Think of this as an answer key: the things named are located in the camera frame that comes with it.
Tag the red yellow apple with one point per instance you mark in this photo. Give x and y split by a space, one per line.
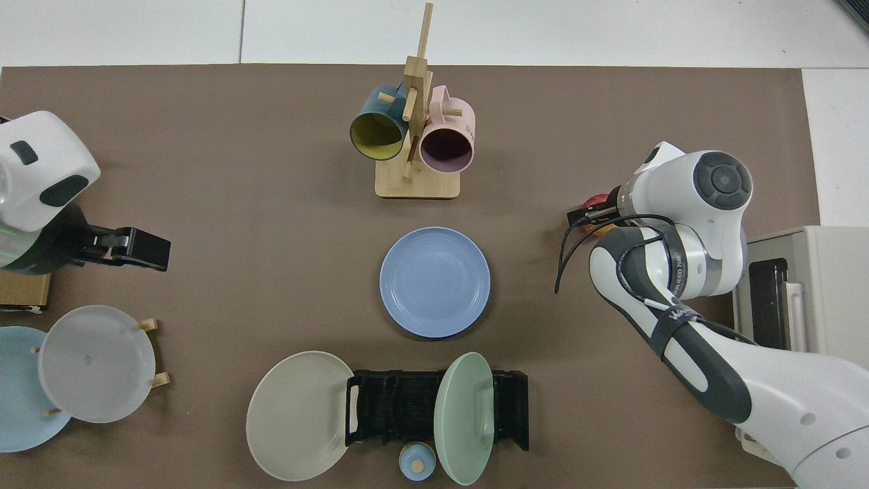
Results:
597 200

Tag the grey plate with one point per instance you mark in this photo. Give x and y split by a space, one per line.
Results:
95 363

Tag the wooden plate rack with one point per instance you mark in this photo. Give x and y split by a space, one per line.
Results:
159 380

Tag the light blue plate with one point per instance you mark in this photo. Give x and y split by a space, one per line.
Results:
20 401

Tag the beige plate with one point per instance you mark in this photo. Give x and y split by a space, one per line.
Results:
295 418

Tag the green plate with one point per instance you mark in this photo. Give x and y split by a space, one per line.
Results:
461 421

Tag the black dish rack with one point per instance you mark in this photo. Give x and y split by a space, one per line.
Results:
400 407

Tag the brown table cloth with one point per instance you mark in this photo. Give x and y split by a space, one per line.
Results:
271 238

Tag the pink cup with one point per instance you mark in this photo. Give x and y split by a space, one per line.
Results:
451 119

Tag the wooden cup stand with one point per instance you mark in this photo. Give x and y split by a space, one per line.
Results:
417 185

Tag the dark blue cup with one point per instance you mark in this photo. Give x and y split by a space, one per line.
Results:
373 115

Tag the pale toaster oven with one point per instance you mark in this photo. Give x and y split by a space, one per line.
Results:
835 292

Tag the small blue round thing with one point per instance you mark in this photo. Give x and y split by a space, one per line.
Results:
415 465

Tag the dark grey bar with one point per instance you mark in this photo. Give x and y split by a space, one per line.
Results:
857 12

